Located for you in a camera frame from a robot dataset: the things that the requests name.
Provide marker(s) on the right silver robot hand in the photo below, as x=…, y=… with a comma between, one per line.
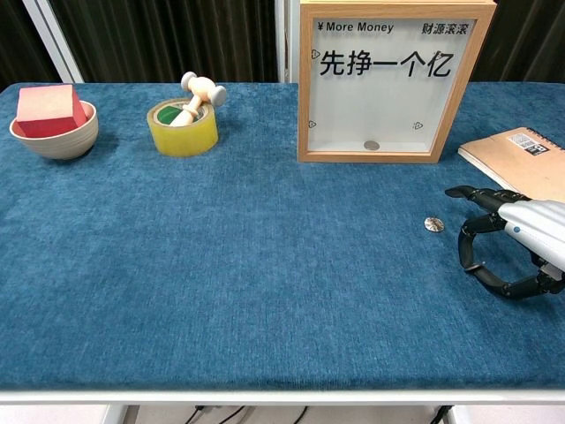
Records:
x=543, y=229

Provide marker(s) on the brown spiral notebook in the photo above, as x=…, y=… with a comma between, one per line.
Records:
x=507, y=154

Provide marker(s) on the black pleated curtain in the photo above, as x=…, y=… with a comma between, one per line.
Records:
x=534, y=40
x=17, y=44
x=176, y=40

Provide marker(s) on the white table leg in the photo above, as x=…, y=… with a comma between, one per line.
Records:
x=458, y=416
x=115, y=415

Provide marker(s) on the blue table cloth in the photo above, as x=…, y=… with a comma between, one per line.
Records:
x=220, y=265

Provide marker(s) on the yellow tape roll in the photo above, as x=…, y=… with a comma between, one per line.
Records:
x=185, y=139

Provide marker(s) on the small wooden toy hammer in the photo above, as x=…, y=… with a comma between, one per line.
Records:
x=201, y=90

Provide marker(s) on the beige ribbed bowl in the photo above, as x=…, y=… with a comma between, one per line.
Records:
x=66, y=141

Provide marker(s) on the red cube block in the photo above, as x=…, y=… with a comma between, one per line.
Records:
x=44, y=106

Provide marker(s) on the wooden frame money box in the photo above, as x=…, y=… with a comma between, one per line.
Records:
x=375, y=106

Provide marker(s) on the white partition post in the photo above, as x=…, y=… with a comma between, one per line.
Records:
x=294, y=44
x=55, y=44

